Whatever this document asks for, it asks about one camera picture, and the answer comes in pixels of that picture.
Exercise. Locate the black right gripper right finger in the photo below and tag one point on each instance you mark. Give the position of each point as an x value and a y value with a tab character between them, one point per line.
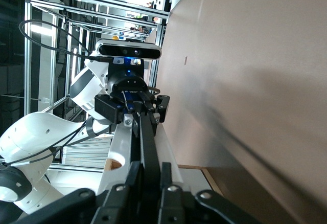
184	206

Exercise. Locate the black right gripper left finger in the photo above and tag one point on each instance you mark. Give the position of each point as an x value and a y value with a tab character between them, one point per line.
110	203

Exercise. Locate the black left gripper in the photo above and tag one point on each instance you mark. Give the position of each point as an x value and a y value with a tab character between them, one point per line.
127	80

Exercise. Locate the white-fronted wooden drawer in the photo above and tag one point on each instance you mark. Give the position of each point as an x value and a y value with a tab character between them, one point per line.
120	144

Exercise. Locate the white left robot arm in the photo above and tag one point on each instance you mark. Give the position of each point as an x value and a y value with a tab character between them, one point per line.
33	132

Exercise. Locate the wooden drawer cabinet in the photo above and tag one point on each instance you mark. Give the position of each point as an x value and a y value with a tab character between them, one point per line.
210	180

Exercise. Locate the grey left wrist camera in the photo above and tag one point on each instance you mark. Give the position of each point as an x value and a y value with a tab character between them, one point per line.
127	51

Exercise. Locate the aluminium profile frame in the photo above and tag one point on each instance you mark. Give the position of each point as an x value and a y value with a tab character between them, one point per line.
28	55

